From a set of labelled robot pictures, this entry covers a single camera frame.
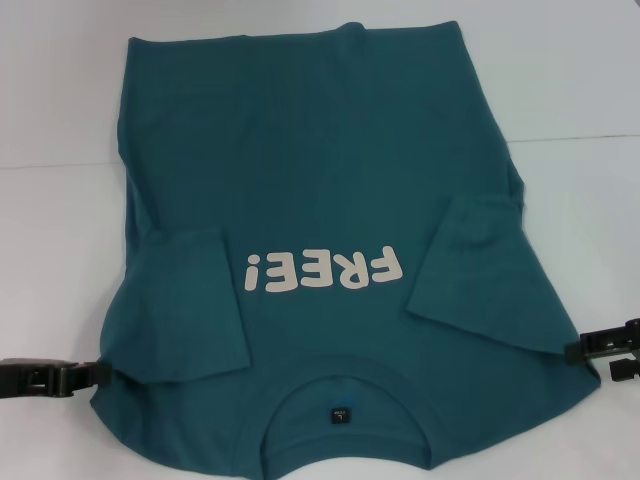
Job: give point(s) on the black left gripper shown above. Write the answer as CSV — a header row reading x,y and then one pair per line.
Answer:
x,y
27,378

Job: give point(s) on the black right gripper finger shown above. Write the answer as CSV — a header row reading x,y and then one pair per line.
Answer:
x,y
607,342
625,371

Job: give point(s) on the teal t-shirt with FREE print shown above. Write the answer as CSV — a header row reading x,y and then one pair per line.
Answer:
x,y
325,150

